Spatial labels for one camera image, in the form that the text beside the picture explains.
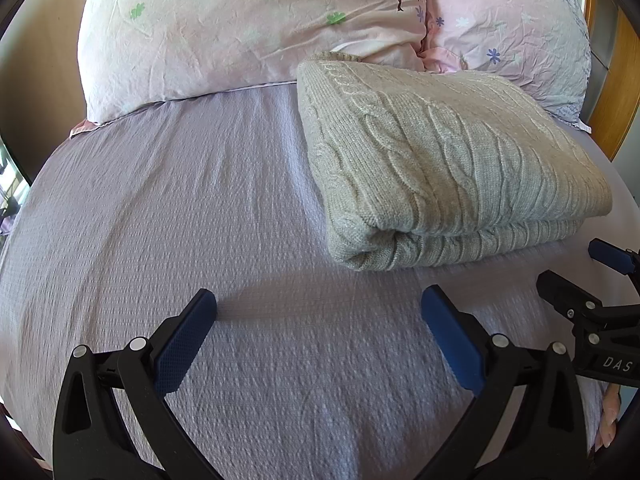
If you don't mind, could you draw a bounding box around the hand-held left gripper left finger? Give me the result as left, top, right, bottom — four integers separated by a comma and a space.
52, 288, 223, 480

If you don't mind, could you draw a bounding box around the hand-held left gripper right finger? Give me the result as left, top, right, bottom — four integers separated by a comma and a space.
420, 284, 588, 480

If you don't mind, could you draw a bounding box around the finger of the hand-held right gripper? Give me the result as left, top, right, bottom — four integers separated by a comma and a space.
535, 269, 640, 335
587, 238, 640, 277

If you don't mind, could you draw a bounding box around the person's right hand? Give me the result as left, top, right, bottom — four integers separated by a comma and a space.
594, 387, 622, 455

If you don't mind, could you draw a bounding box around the purple bed sheet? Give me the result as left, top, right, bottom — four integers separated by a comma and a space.
0, 79, 622, 480

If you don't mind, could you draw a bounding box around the folded grey knit blanket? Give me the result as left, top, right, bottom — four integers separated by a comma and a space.
296, 51, 615, 272

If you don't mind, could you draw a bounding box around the wooden headboard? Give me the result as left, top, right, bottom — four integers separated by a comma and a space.
582, 0, 640, 163

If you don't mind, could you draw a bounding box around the pink floral pillow with tree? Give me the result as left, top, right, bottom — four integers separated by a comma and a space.
77, 0, 429, 126

